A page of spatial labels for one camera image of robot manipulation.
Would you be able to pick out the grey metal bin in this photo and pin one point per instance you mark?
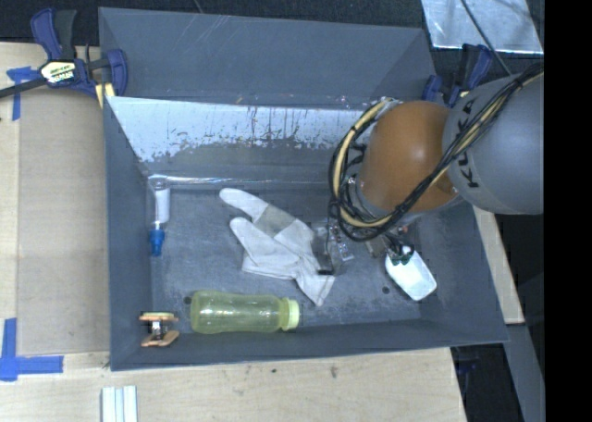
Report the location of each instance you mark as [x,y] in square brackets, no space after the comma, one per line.
[259,64]

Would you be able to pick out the white work glove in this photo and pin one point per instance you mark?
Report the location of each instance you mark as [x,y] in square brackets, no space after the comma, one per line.
[277,249]

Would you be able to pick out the white rounded flat block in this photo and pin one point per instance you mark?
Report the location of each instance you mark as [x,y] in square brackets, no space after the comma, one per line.
[414,279]

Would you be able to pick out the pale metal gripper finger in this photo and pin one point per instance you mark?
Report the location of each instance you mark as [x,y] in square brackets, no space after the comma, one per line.
[343,251]
[324,249]

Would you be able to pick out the clear bottle with blue tip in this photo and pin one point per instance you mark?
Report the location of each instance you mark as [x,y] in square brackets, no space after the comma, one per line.
[161,207]

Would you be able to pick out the yellow clear plastic bottle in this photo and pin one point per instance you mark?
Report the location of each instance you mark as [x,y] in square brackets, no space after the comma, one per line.
[240,313]

